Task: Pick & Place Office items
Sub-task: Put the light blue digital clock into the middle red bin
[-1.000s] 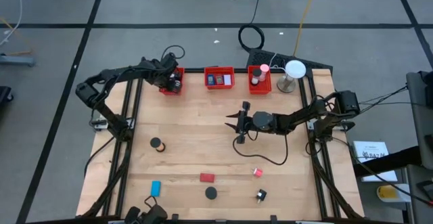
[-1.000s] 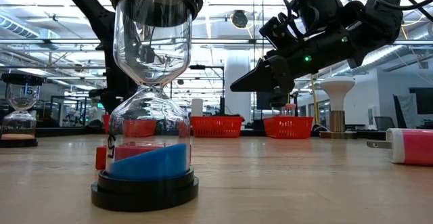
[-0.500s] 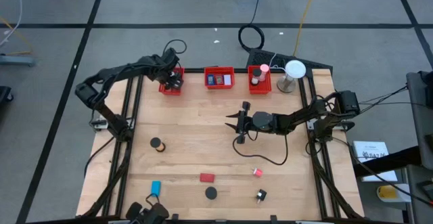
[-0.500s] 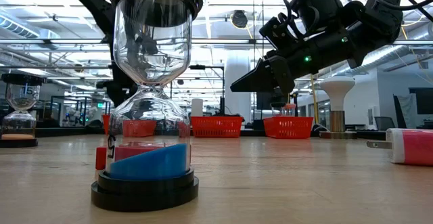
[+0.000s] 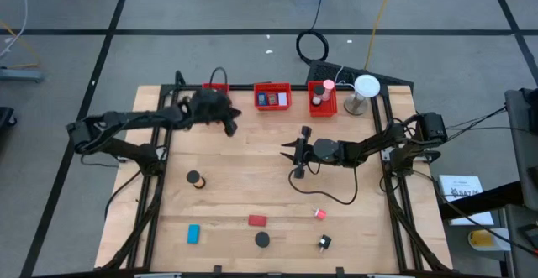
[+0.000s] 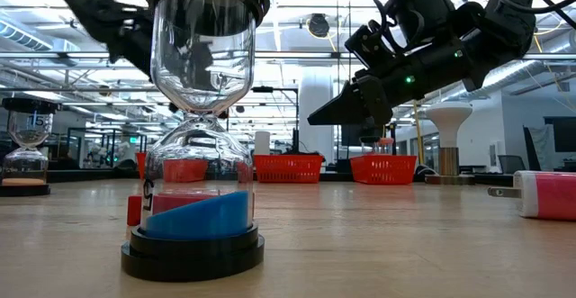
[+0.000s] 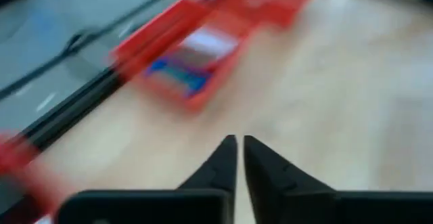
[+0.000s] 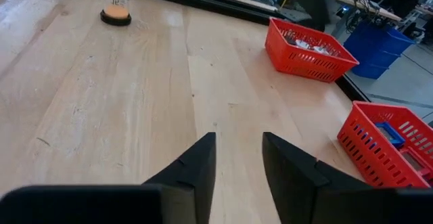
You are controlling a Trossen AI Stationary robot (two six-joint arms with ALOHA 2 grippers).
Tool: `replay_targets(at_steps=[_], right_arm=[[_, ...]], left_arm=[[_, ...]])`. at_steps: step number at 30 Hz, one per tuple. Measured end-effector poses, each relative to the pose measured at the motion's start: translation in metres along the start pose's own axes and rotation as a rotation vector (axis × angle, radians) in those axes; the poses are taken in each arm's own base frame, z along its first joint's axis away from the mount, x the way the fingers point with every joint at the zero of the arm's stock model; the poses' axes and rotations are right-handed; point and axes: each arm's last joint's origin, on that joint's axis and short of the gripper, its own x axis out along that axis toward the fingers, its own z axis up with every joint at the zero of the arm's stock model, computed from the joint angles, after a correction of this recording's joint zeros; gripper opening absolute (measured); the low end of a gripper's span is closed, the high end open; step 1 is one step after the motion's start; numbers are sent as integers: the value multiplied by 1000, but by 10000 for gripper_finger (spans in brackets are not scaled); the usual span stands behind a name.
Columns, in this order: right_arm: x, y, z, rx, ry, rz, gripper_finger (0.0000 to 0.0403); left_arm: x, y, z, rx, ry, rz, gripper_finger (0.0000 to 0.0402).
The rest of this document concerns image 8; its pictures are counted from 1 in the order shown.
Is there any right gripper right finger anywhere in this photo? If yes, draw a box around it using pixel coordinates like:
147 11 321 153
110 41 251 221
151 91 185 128
262 131 373 224

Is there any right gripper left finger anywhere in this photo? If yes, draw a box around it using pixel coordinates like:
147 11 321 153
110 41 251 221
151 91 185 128
141 131 218 224

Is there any blue digital timer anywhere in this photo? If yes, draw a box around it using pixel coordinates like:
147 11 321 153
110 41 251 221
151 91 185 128
374 121 406 149

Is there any red digital timer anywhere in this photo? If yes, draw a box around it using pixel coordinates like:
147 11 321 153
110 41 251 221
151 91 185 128
398 145 433 181

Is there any black plug adapter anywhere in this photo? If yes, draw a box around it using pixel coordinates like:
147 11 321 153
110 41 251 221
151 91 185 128
283 30 300 46

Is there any red plastic basket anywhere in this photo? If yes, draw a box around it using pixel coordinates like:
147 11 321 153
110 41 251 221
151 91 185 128
264 16 360 84
337 100 433 188

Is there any blue plastic bin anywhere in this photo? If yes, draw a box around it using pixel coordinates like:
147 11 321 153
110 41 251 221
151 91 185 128
343 20 416 80

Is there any orange sand black hourglass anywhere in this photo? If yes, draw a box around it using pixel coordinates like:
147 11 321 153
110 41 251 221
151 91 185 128
99 0 133 27

